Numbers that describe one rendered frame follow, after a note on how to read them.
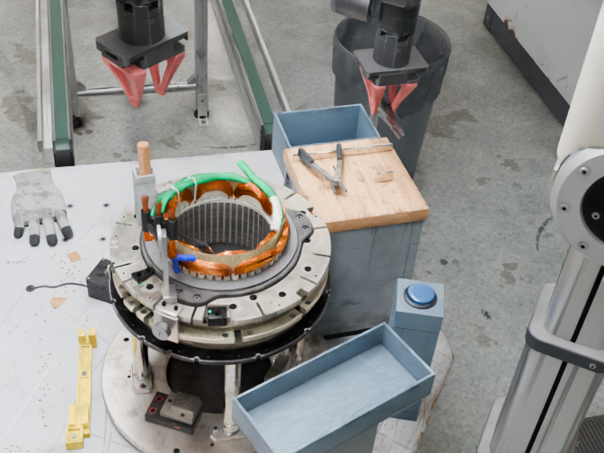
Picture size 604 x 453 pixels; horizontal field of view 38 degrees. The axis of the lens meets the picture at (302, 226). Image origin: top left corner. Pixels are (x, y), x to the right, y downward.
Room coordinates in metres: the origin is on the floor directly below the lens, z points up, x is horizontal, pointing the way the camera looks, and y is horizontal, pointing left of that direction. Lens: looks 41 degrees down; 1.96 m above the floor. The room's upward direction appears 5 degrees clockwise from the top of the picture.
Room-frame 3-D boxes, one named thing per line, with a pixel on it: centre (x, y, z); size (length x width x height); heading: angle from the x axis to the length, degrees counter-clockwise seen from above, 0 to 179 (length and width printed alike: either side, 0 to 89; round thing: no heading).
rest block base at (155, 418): (0.84, 0.17, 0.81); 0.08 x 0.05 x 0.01; 77
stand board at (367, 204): (1.15, -0.08, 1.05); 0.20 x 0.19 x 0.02; 20
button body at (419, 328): (0.92, -0.18, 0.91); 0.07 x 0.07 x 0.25; 87
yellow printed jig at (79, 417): (0.88, 0.33, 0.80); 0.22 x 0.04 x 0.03; 10
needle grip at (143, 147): (0.97, 0.23, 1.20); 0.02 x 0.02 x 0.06
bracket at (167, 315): (0.79, 0.17, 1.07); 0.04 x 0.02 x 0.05; 71
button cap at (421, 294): (0.92, -0.18, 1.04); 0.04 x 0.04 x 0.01
